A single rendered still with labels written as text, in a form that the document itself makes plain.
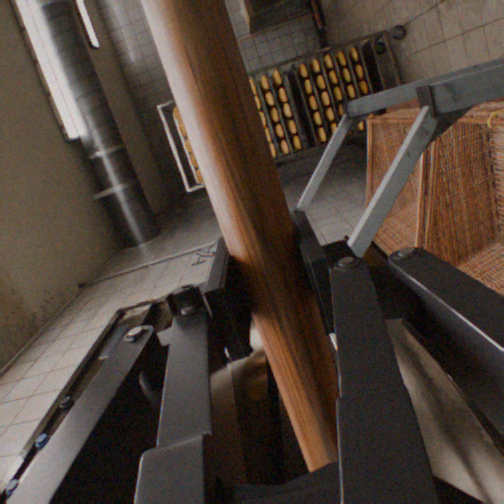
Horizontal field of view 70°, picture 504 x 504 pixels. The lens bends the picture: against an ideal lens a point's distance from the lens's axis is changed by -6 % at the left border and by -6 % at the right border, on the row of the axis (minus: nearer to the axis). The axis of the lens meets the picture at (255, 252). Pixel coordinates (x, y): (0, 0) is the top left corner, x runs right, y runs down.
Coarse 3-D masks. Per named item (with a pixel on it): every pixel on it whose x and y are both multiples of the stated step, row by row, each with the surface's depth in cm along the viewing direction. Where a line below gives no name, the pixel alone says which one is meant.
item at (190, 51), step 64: (192, 0) 12; (192, 64) 13; (192, 128) 14; (256, 128) 14; (256, 192) 15; (256, 256) 15; (256, 320) 17; (320, 320) 17; (320, 384) 17; (320, 448) 19
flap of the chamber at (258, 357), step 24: (240, 360) 94; (264, 360) 114; (240, 384) 86; (264, 384) 103; (240, 408) 79; (264, 408) 93; (240, 432) 73; (264, 432) 85; (264, 456) 78; (264, 480) 72
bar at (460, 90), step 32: (480, 64) 88; (384, 96) 91; (416, 96) 91; (448, 96) 46; (480, 96) 46; (352, 128) 95; (416, 128) 49; (448, 128) 49; (320, 160) 98; (416, 160) 50; (384, 192) 52
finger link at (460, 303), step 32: (416, 256) 11; (416, 288) 10; (448, 288) 9; (480, 288) 9; (416, 320) 12; (448, 320) 9; (480, 320) 8; (448, 352) 9; (480, 352) 7; (480, 384) 8
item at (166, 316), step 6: (162, 306) 177; (156, 312) 176; (162, 312) 168; (168, 312) 152; (156, 318) 167; (162, 318) 160; (168, 318) 146; (150, 324) 165; (156, 324) 158; (162, 324) 152; (168, 324) 143; (156, 330) 151; (162, 330) 137
